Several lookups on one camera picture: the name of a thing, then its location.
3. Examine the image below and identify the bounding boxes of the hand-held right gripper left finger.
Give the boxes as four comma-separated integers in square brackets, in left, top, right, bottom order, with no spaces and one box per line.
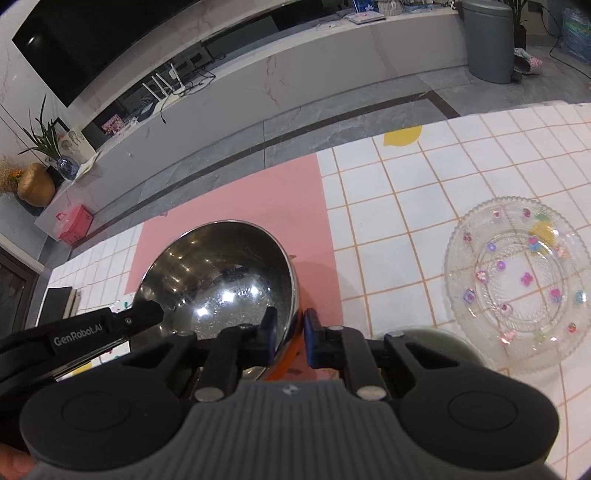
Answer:
[121,307,280,400]

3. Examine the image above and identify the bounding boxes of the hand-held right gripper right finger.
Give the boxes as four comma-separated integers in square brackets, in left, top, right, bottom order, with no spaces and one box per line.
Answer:
[302,308,463,400]

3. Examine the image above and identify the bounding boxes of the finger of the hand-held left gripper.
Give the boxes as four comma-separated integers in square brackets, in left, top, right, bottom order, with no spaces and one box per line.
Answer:
[113,300,165,341]

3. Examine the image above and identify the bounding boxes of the clear flowered glass plate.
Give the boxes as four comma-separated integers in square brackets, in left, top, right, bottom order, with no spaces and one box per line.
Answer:
[444,196,591,374]

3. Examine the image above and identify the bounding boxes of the person's left hand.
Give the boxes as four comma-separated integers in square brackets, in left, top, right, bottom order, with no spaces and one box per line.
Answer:
[0,444,34,478]

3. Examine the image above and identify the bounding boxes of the black notebook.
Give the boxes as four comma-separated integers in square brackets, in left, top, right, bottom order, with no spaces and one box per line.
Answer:
[34,286,82,329]

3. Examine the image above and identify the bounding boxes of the dark wooden cabinet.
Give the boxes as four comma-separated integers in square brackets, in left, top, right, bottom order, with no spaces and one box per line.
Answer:
[0,244,40,334]

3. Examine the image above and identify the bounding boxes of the pink storage box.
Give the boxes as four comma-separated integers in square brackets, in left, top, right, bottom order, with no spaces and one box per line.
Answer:
[55,204,96,245]

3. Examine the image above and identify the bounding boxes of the pink table mat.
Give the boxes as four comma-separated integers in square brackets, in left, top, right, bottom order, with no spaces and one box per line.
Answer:
[124,152,346,384]

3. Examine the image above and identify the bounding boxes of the gold vase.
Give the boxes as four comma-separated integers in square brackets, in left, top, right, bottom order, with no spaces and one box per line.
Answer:
[17,162,56,208]

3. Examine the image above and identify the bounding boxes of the checked lemon tablecloth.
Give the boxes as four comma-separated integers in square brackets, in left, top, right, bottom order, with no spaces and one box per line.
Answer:
[44,99,591,480]

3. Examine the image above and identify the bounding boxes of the dried yellow flowers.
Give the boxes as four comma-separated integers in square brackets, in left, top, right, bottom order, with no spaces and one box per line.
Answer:
[0,157,24,195]

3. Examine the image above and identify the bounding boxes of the white printed box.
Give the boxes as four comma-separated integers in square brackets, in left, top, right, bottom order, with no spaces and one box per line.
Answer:
[60,129,96,165]

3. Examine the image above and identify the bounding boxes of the green leafy potted plant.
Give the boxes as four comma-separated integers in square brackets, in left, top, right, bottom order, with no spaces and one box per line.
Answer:
[18,95,64,161]

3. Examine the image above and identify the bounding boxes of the white router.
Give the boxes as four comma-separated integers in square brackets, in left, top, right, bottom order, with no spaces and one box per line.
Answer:
[143,62,184,100]

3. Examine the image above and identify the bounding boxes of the black television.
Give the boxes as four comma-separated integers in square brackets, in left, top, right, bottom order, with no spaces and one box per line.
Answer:
[11,0,278,109]

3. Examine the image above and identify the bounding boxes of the marble television console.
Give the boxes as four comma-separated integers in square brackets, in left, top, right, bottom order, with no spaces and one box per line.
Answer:
[34,9,468,232]

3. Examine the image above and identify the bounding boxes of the white set-top box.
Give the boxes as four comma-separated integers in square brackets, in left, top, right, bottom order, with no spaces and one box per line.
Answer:
[345,11,387,25]

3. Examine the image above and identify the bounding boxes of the grey trash bin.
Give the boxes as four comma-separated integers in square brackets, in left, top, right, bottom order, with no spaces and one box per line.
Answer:
[462,0,516,85]

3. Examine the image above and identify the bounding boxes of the tall potted plant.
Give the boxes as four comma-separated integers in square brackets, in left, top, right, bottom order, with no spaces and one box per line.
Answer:
[501,0,533,49]

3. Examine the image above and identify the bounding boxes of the blue water bottle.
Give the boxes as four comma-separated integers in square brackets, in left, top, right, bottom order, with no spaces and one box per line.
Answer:
[561,7,591,61]

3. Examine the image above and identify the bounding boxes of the black cable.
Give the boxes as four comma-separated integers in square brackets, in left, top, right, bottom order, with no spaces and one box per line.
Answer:
[158,68,217,123]

